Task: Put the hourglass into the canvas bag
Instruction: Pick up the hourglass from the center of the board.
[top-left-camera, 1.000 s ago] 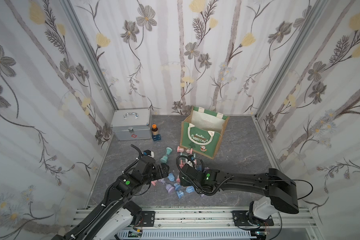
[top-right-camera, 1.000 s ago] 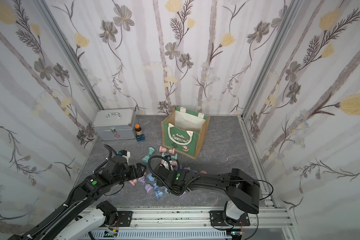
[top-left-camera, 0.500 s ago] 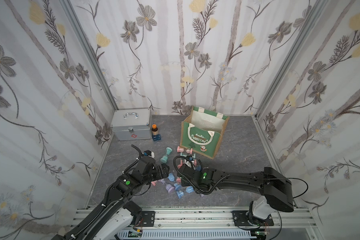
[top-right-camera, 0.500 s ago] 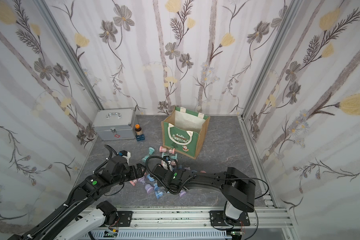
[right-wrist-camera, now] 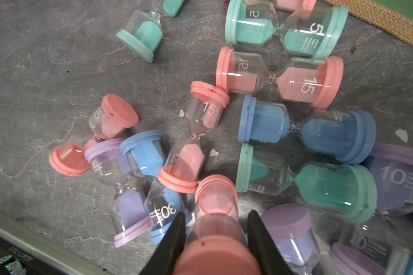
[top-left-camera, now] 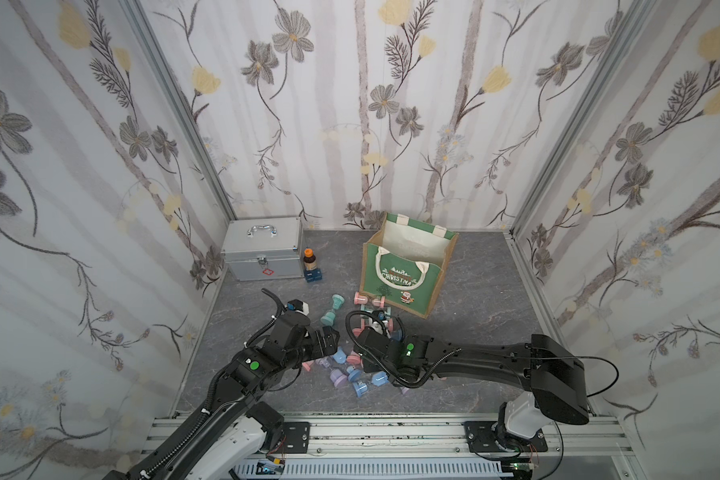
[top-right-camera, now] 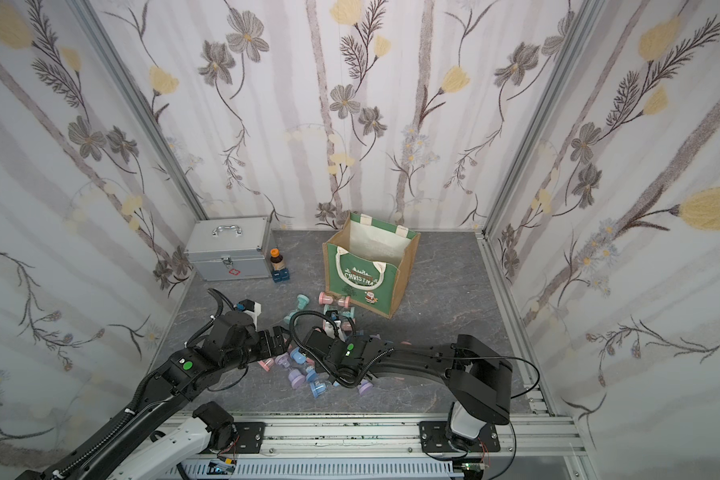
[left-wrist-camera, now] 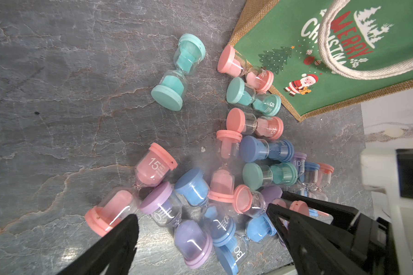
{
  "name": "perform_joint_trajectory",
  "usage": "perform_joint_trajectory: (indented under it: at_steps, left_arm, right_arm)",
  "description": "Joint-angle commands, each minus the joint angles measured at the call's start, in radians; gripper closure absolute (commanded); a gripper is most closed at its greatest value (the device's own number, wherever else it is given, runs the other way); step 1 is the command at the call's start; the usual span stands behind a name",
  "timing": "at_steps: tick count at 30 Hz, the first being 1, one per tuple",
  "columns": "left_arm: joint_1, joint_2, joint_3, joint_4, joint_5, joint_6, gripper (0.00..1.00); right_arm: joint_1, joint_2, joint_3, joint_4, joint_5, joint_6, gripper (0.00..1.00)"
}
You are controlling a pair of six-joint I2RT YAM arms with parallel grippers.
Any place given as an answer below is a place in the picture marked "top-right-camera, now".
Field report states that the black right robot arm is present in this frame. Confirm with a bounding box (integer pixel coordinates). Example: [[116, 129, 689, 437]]
[[289, 310, 531, 445]]

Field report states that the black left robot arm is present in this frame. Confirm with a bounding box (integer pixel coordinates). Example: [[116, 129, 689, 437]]
[[19, 288, 288, 479]]

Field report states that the blue hourglass front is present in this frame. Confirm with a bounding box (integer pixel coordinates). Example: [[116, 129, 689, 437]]
[[305, 365, 326, 398]]

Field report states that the purple hourglass front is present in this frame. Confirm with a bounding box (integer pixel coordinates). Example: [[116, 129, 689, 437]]
[[287, 368, 307, 390]]

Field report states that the pink hourglass near bag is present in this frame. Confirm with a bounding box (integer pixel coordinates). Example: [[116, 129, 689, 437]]
[[318, 292, 351, 309]]

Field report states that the teal hourglass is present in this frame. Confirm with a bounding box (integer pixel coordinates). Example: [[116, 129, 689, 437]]
[[283, 294, 310, 325]]

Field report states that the green burlap canvas bag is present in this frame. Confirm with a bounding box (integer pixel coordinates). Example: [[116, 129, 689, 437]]
[[323, 213, 421, 318]]

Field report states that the brown bottle orange cap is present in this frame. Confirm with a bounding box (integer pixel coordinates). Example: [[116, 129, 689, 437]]
[[270, 248, 286, 271]]

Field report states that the silver metal case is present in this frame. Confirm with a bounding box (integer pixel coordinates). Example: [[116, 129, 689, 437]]
[[185, 216, 274, 281]]

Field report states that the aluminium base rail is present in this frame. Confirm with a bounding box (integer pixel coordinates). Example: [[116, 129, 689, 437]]
[[161, 413, 597, 479]]

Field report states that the aluminium corner frame post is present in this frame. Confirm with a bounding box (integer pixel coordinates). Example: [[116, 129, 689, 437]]
[[65, 0, 208, 221]]

